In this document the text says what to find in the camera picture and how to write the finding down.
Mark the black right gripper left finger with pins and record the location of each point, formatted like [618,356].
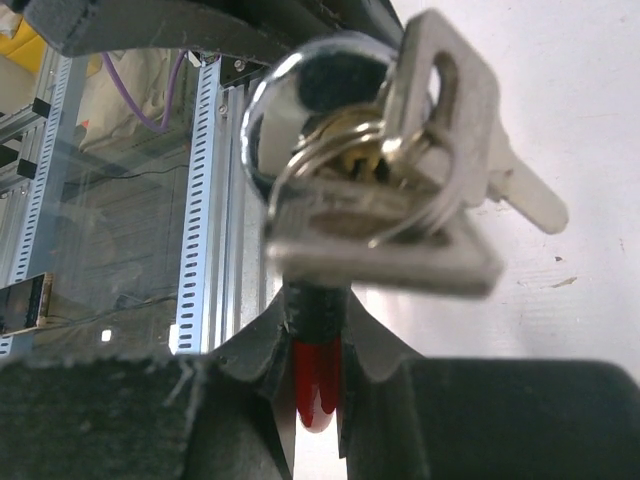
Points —
[228,414]

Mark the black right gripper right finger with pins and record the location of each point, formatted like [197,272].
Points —
[407,416]

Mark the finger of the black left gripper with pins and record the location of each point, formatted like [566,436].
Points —
[261,31]

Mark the silver keys of red lock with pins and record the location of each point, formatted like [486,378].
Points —
[439,132]

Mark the aluminium mounting rail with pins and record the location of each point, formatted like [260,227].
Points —
[240,284]

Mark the red cable lock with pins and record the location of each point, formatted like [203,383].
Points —
[313,94]

